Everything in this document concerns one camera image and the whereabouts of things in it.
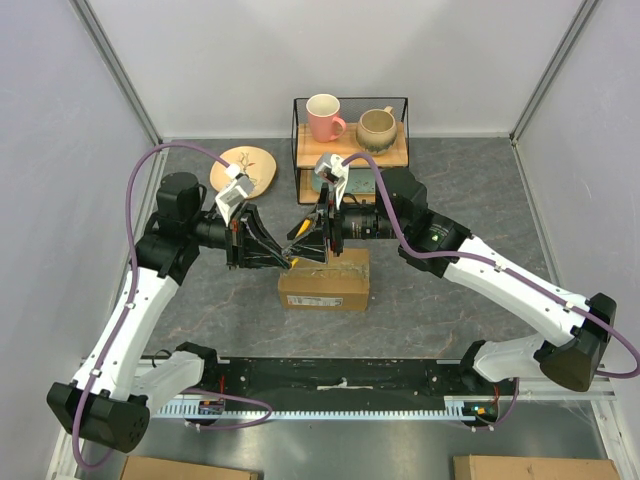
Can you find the pink ceramic mug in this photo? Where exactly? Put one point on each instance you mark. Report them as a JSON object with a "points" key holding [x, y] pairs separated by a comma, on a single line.
{"points": [[324, 118]]}

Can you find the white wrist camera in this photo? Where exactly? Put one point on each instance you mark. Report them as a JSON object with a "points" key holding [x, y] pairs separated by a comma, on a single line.
{"points": [[230, 198], [331, 170]]}

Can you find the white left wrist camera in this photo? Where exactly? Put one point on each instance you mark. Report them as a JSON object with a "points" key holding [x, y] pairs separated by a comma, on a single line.
{"points": [[230, 198]]}

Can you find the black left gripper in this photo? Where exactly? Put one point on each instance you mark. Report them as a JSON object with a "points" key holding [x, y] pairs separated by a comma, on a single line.
{"points": [[251, 253]]}

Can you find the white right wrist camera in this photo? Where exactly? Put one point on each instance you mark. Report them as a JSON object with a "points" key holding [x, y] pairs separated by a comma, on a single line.
{"points": [[331, 170]]}

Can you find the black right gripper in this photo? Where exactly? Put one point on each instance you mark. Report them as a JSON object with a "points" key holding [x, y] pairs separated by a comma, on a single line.
{"points": [[311, 246]]}

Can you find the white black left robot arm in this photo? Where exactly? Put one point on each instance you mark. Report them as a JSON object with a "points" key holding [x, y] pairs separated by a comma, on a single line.
{"points": [[105, 402]]}

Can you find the aluminium frame rail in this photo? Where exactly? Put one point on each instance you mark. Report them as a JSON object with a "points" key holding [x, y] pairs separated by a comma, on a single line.
{"points": [[101, 41]]}

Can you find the brown cardboard express box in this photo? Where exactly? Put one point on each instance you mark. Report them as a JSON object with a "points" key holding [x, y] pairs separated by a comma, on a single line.
{"points": [[343, 284]]}

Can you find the yellow utility knife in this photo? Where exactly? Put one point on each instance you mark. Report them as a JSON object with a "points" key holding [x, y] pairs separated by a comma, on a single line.
{"points": [[306, 242]]}

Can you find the beige plate with bird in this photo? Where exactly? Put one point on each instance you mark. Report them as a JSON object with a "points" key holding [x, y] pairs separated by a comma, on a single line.
{"points": [[258, 164]]}

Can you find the grey slotted cable duct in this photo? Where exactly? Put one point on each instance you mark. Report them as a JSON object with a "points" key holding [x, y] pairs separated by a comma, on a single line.
{"points": [[377, 407]]}

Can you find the cardboard box bottom right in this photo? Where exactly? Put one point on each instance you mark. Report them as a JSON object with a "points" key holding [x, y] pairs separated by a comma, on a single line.
{"points": [[531, 468]]}

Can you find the beige stoneware mug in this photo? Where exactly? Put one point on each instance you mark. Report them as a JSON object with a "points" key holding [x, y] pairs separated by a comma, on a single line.
{"points": [[376, 131]]}

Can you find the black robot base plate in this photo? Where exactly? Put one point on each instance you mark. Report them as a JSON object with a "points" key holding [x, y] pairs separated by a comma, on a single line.
{"points": [[278, 379]]}

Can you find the cardboard box bottom left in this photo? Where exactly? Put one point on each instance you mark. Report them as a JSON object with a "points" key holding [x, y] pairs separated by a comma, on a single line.
{"points": [[147, 468]]}

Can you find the teal rectangular ceramic tray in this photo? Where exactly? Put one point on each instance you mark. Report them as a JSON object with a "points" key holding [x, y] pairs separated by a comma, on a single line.
{"points": [[360, 182]]}

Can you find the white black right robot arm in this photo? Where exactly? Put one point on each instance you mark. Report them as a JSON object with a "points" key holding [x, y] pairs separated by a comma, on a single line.
{"points": [[572, 331]]}

